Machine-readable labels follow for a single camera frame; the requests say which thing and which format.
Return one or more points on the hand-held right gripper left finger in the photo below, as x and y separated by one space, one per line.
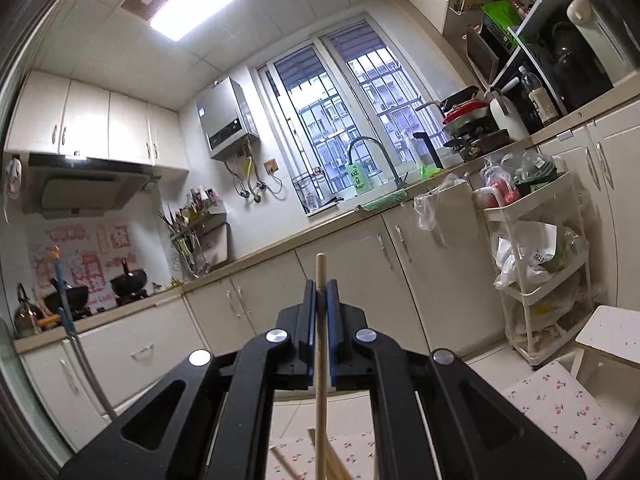
310 325

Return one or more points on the silver gas water heater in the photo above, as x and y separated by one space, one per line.
225 120

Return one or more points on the cherry print tablecloth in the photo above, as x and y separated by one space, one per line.
560 410

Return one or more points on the dark cooking pot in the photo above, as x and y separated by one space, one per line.
480 142

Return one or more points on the white jug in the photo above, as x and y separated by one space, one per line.
510 120

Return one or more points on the white counter shelf rack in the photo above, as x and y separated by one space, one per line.
545 5

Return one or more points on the white stool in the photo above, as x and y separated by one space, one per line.
610 330

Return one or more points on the steel kettle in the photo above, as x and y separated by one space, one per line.
27 317

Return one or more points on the white spray bottle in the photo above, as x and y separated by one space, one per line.
410 145

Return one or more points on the black stand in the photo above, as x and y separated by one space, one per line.
430 147

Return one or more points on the barred kitchen window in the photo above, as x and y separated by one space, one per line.
310 125

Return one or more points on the beige cutting board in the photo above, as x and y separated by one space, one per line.
215 245

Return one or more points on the steel kitchen faucet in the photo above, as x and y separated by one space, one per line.
391 167

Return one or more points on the black rice cooker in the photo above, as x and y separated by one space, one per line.
575 65

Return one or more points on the white hanging bin with bag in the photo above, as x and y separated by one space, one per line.
440 210

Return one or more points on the white plastic bag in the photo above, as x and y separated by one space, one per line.
525 255

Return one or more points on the ceiling light panel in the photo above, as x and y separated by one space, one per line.
200 0

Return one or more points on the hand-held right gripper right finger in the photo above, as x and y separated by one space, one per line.
334 325

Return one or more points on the black wok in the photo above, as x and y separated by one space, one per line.
70 300
129 282

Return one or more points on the dark plastic bag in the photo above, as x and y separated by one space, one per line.
530 172

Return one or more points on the black microwave oven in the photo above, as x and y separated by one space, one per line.
487 50

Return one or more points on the grey range hood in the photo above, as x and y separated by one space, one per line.
85 190

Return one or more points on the green dishcloth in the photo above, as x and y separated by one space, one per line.
385 201

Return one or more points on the long wooden chopstick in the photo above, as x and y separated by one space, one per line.
321 267
340 467
313 437

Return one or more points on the black frying pan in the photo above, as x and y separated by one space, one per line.
457 97

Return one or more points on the bright green bag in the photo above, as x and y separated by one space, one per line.
500 17

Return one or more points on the red container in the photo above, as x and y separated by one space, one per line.
495 192

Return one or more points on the green dish soap bottle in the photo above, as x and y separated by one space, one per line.
360 180

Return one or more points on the pink wall stickers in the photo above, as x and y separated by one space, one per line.
90 260

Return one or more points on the beige wall socket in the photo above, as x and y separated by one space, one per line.
270 165

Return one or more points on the cream base kitchen cabinets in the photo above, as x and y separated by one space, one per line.
440 270

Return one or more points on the white electric thermos pot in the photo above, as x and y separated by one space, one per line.
595 35

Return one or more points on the wall utensil and spice rack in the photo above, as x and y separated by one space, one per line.
190 235

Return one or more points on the plastic bottle with beige liquid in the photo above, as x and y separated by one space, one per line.
540 100

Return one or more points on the red pan lid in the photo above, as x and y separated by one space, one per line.
467 112

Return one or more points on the white trolley cart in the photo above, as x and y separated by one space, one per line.
530 210

